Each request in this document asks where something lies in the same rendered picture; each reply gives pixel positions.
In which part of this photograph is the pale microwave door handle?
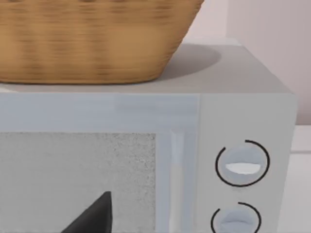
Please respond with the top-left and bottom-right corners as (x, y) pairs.
(170, 130), (186, 233)

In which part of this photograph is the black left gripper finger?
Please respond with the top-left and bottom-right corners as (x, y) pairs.
(60, 191), (113, 233)

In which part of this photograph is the woven wicker basket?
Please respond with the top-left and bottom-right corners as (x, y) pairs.
(0, 0), (205, 85)

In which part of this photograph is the pale microwave oven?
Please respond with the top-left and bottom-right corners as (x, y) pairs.
(0, 43), (297, 233)

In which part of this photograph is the pale microwave knob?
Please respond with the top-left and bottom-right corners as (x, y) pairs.
(210, 201), (262, 233)
(215, 139), (271, 188)

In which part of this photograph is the pale microwave door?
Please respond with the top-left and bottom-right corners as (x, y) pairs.
(0, 94), (201, 233)

